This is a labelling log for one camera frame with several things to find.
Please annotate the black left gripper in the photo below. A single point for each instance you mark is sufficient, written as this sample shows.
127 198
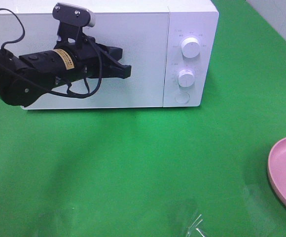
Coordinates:
77 56

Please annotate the white microwave door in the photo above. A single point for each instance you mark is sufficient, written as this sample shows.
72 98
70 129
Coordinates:
143 38

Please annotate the white microwave knob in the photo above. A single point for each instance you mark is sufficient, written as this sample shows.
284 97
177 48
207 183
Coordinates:
190 47
186 78

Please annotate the round door release button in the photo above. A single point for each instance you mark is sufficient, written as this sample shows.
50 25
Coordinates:
182 97

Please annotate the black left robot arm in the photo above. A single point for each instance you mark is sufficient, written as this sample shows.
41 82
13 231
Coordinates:
25 78

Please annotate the white microwave oven body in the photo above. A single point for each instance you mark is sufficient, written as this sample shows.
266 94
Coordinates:
186 18

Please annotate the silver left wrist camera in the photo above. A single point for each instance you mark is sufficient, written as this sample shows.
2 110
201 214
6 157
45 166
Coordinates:
73 15

